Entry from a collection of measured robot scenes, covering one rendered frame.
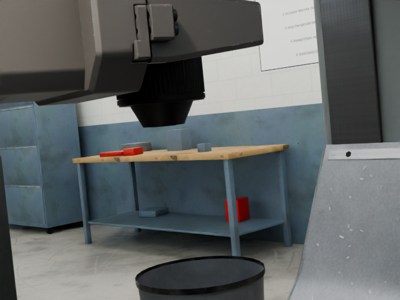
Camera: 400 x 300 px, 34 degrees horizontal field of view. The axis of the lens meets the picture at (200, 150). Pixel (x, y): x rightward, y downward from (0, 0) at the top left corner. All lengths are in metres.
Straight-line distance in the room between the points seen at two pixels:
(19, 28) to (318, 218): 0.48
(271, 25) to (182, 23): 5.46
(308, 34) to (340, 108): 4.80
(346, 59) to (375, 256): 0.21
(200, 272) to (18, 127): 5.50
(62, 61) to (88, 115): 7.59
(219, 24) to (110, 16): 0.05
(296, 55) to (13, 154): 3.90
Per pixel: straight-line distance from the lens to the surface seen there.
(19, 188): 8.04
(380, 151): 0.68
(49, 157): 7.62
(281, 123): 5.68
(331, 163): 0.71
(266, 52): 5.77
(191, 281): 2.63
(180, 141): 6.12
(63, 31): 0.29
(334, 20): 0.72
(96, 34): 0.27
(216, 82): 6.19
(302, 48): 5.53
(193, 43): 0.29
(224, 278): 2.61
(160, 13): 0.28
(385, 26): 0.69
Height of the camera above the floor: 1.19
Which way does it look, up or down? 3 degrees down
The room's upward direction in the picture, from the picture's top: 5 degrees counter-clockwise
